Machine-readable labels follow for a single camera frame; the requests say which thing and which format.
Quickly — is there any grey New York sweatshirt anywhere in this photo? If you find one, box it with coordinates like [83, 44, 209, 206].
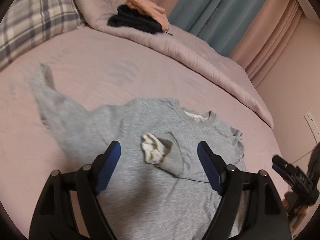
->
[30, 64, 245, 239]

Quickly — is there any person right hand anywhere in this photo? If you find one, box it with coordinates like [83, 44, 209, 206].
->
[282, 198, 309, 235]

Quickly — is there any pink curtain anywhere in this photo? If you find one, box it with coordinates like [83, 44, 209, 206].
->
[229, 0, 303, 87]

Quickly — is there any pink bed sheet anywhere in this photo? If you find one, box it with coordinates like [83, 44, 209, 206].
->
[1, 27, 287, 235]

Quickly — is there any teal curtain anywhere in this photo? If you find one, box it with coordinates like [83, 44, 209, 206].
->
[169, 0, 266, 56]

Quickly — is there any plaid pillow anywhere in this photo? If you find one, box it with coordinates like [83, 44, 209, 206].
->
[1, 0, 84, 70]

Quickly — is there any dark navy folded garment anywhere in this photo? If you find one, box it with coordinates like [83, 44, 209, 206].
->
[107, 5, 163, 34]

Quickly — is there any folded pink duvet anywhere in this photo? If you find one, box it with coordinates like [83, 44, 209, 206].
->
[75, 0, 274, 128]

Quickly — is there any peach folded garment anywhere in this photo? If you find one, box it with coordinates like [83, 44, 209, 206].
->
[126, 0, 169, 30]

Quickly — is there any white wall power strip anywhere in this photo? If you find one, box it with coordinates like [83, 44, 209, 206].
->
[304, 111, 320, 143]

